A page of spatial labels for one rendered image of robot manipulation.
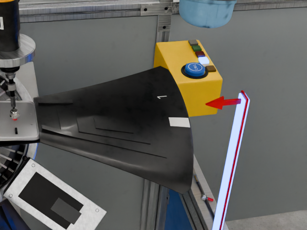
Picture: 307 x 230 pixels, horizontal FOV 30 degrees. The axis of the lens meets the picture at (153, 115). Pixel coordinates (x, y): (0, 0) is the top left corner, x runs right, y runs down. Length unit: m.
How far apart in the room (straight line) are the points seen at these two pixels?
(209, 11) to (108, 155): 0.24
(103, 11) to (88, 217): 0.77
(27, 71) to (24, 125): 0.72
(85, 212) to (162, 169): 0.18
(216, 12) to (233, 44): 0.97
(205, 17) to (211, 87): 0.40
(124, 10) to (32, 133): 0.83
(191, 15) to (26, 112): 0.27
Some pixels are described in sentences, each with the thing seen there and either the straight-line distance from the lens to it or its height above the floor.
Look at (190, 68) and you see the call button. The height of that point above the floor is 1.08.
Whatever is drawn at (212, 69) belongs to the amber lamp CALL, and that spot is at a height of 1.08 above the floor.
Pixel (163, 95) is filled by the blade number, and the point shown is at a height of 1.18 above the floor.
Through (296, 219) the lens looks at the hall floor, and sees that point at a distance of 2.42.
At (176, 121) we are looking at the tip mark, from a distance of 0.87.
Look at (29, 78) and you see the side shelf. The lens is 1.50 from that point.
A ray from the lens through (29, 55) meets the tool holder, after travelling 0.74.
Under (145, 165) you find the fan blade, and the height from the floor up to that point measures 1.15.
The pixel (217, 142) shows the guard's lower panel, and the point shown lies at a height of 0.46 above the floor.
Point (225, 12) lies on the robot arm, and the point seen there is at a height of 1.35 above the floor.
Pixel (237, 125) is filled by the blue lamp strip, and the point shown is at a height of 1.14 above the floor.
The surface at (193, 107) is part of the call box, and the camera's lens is 1.17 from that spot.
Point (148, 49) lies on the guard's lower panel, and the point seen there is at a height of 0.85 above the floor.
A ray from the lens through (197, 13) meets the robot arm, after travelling 0.77.
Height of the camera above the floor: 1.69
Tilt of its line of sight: 37 degrees down
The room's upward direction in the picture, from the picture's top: 5 degrees clockwise
